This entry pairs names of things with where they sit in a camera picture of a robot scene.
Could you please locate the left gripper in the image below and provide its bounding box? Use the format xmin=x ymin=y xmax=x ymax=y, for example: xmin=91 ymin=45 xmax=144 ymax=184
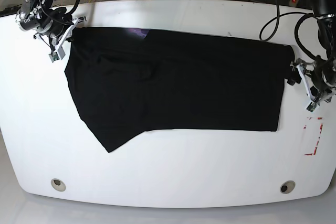
xmin=311 ymin=56 xmax=335 ymax=95

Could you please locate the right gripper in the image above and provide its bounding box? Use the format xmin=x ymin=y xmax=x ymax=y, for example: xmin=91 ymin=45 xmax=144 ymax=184
xmin=16 ymin=0 xmax=71 ymax=43

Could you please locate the black printed T-shirt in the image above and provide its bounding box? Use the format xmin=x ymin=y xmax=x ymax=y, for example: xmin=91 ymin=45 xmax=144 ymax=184
xmin=65 ymin=27 xmax=295 ymax=152

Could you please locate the red tape rectangle marker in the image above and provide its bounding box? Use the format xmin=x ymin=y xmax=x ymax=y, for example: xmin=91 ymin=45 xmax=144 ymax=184
xmin=301 ymin=117 xmax=324 ymax=156

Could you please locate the right table grommet hole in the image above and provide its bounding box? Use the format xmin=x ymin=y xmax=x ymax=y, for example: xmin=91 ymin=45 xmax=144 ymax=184
xmin=280 ymin=180 xmax=296 ymax=194

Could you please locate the table grommet hole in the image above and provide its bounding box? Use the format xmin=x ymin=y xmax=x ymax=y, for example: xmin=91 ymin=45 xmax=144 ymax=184
xmin=51 ymin=178 xmax=66 ymax=192
xmin=280 ymin=180 xmax=296 ymax=194

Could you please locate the left table grommet hole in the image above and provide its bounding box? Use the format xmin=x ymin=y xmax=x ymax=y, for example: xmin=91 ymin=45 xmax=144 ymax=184
xmin=51 ymin=178 xmax=66 ymax=192

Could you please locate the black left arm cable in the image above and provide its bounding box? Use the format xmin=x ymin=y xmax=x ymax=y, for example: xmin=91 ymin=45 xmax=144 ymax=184
xmin=259 ymin=0 xmax=316 ymax=42

